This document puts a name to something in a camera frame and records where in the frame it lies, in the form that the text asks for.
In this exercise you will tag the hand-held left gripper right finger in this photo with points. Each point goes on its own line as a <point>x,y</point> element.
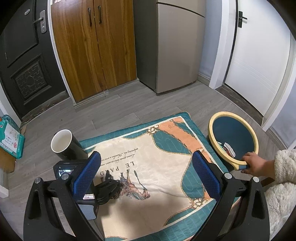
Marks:
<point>207,176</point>

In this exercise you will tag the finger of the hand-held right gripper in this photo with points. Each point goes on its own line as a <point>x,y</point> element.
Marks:
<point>108,191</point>
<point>108,178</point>

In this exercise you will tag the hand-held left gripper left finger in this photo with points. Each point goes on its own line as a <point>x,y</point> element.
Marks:
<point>86,176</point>

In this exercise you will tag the white and red packet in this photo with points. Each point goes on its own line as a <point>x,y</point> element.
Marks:
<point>229,149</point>

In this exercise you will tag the blue basin with yellow rim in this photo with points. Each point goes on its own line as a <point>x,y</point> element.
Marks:
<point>231,132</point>

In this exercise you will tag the person's right forearm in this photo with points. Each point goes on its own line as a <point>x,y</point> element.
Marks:
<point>284,173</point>

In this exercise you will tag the person's right hand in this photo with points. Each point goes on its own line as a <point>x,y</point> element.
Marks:
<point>259,164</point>

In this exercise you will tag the black mug with white inside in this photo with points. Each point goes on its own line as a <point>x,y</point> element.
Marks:
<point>69,150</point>

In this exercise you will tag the printed teal and cream mat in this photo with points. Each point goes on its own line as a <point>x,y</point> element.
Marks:
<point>150,162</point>

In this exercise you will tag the cardboard box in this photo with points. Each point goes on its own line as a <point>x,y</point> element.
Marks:
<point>7,163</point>

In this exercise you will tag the wooden cabinet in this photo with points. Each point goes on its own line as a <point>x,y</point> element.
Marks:
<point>92,58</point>

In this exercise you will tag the white door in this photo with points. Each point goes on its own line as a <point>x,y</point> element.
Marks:
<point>259,58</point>

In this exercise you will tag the silver refrigerator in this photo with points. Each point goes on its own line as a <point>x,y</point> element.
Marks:
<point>178,46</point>

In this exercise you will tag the black entrance door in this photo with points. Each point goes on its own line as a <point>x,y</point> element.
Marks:
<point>23,58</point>

